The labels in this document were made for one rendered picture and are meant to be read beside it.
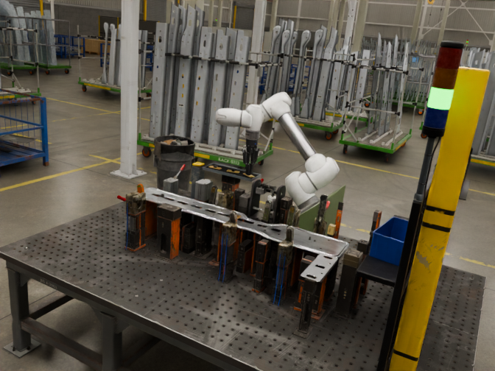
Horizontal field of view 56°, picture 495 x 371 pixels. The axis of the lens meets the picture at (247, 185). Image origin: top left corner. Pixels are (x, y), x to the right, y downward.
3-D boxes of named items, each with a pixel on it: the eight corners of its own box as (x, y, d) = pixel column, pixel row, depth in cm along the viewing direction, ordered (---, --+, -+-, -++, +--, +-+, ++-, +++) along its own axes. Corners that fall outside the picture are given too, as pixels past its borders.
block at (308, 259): (289, 308, 244) (296, 260, 235) (297, 299, 254) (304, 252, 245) (307, 315, 240) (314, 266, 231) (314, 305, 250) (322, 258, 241)
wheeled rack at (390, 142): (390, 165, 833) (410, 62, 777) (336, 154, 875) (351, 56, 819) (409, 146, 995) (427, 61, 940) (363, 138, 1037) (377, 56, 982)
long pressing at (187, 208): (127, 196, 296) (127, 194, 295) (150, 188, 315) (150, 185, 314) (338, 260, 238) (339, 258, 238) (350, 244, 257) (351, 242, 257)
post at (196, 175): (187, 225, 333) (190, 165, 319) (193, 222, 339) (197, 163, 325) (196, 228, 330) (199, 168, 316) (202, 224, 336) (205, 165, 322)
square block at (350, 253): (332, 316, 242) (343, 252, 230) (337, 308, 248) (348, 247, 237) (348, 321, 238) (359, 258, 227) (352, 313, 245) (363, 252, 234)
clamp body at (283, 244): (266, 302, 248) (272, 243, 237) (275, 293, 258) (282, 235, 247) (281, 308, 244) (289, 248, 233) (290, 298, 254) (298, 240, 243)
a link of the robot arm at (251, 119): (261, 128, 300) (241, 126, 300) (264, 104, 295) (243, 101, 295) (261, 132, 289) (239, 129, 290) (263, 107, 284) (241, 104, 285)
